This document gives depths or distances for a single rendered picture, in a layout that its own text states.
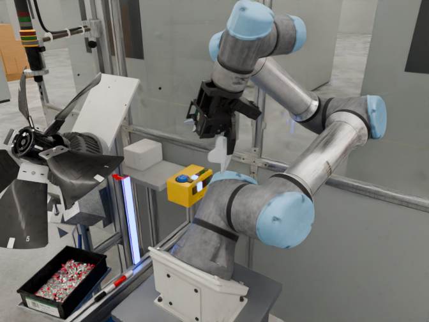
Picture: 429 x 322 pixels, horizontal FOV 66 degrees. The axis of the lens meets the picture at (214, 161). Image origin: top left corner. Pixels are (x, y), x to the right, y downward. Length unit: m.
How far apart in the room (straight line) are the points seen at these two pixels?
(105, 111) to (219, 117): 0.90
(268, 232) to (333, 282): 1.12
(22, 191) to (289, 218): 0.94
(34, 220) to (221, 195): 0.74
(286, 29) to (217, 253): 0.48
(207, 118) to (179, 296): 0.39
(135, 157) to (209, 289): 1.15
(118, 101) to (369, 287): 1.37
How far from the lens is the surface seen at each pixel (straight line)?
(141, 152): 1.72
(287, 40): 0.69
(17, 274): 2.70
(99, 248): 1.74
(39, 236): 1.27
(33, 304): 1.21
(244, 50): 0.61
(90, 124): 1.54
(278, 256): 1.79
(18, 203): 1.30
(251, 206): 0.68
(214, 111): 0.70
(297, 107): 0.95
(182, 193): 1.19
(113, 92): 1.53
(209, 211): 0.76
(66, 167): 1.16
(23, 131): 1.34
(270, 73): 0.84
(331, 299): 1.83
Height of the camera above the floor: 1.65
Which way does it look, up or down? 26 degrees down
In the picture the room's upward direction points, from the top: straight up
